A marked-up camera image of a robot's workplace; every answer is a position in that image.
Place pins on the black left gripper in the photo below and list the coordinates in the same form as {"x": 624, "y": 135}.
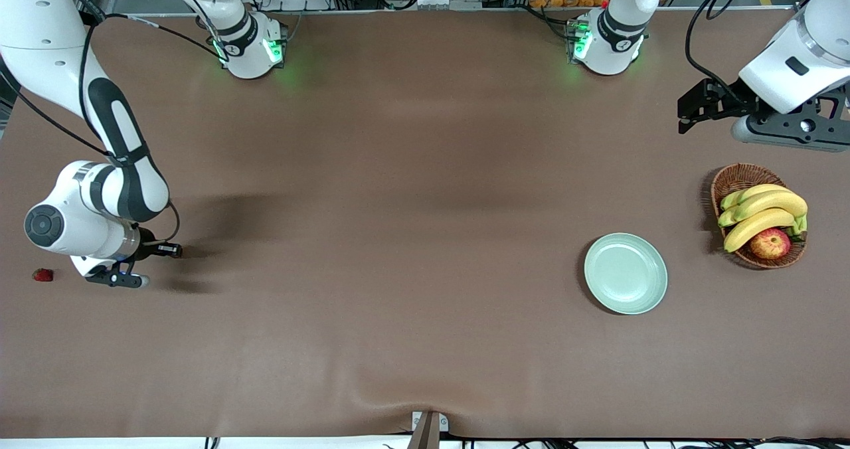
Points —
{"x": 732, "y": 101}

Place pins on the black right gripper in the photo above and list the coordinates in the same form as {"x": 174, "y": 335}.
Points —
{"x": 147, "y": 249}

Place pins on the red strawberry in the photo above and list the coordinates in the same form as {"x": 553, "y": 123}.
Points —
{"x": 43, "y": 275}

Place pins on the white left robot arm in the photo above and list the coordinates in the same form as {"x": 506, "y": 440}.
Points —
{"x": 617, "y": 44}

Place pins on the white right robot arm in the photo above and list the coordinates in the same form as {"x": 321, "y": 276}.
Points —
{"x": 73, "y": 230}

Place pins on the light green round plate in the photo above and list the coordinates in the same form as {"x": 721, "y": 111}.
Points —
{"x": 624, "y": 273}

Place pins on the brown wicker basket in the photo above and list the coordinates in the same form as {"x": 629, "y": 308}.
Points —
{"x": 737, "y": 177}

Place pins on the yellow banana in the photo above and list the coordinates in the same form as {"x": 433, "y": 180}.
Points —
{"x": 773, "y": 203}
{"x": 757, "y": 226}
{"x": 750, "y": 192}
{"x": 725, "y": 218}

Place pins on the red yellow apple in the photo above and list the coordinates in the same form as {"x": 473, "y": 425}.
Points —
{"x": 770, "y": 244}

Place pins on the brown table mat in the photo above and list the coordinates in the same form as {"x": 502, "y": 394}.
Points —
{"x": 398, "y": 303}

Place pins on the white terminal block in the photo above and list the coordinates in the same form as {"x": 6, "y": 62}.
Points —
{"x": 438, "y": 1}

